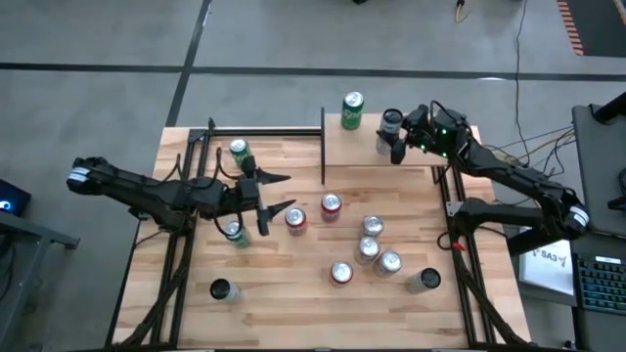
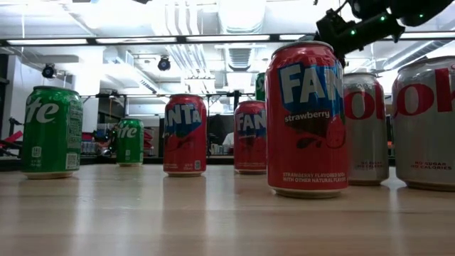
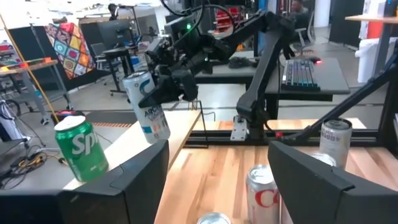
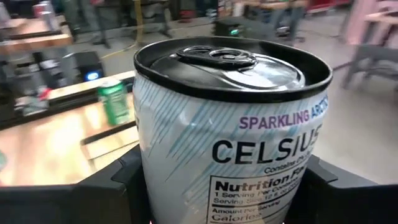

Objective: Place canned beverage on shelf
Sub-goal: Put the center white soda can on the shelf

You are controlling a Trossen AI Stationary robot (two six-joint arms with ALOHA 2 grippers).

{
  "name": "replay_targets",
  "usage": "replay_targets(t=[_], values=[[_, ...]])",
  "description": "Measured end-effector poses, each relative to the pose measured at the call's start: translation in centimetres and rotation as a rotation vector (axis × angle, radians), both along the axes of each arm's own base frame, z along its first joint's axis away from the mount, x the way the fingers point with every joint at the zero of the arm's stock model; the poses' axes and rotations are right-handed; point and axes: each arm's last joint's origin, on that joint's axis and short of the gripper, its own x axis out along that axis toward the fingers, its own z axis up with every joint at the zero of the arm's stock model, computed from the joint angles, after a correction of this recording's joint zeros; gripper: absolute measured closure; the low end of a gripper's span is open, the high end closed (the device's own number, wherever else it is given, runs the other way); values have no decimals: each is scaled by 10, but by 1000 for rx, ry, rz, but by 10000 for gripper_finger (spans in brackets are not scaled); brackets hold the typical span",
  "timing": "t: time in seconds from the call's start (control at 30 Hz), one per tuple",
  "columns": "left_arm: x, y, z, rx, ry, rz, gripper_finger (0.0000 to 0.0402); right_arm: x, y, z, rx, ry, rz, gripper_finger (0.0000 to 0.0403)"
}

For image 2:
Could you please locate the green Sprite can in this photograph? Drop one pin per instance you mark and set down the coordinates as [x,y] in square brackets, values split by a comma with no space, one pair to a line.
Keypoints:
[260,89]
[49,142]
[129,145]

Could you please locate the silver Diet Coke can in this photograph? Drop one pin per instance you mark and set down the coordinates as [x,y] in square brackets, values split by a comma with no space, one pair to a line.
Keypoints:
[366,142]
[424,135]

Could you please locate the person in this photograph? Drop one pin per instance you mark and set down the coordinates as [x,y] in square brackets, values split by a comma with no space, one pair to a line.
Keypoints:
[227,139]

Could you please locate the black metal table frame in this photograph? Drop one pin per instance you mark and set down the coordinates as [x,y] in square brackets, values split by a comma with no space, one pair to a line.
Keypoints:
[99,160]

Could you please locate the red Fanta strawberry can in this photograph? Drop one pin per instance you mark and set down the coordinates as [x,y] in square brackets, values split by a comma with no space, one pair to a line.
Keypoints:
[250,149]
[185,142]
[305,142]

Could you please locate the black ceiling camera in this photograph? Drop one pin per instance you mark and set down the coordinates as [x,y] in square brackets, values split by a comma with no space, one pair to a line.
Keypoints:
[164,64]
[48,71]

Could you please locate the black overhead crossbar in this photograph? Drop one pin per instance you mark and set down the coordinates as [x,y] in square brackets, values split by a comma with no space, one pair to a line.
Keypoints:
[177,38]

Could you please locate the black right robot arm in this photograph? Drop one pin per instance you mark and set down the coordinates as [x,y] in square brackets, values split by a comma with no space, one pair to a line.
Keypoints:
[409,10]

